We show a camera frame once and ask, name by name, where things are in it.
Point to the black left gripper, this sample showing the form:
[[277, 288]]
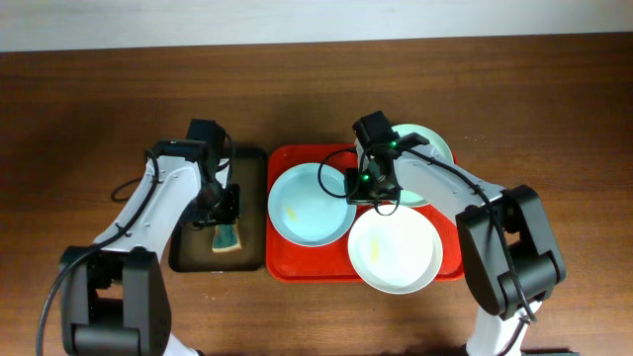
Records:
[[218, 218]]

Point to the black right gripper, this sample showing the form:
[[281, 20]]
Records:
[[371, 197]]

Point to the green and yellow sponge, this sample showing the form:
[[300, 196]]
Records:
[[226, 238]]

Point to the light blue plate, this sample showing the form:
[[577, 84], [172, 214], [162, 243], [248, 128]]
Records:
[[306, 208]]

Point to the white plate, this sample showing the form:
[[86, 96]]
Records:
[[395, 250]]

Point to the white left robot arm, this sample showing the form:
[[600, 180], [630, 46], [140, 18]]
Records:
[[113, 297]]

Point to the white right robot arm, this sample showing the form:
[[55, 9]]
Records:
[[510, 255]]

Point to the black rectangular tray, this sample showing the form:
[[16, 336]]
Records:
[[191, 247]]

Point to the red plastic tray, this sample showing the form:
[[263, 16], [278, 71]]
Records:
[[292, 263]]

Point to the light green plate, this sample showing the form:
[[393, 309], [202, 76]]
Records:
[[408, 198]]

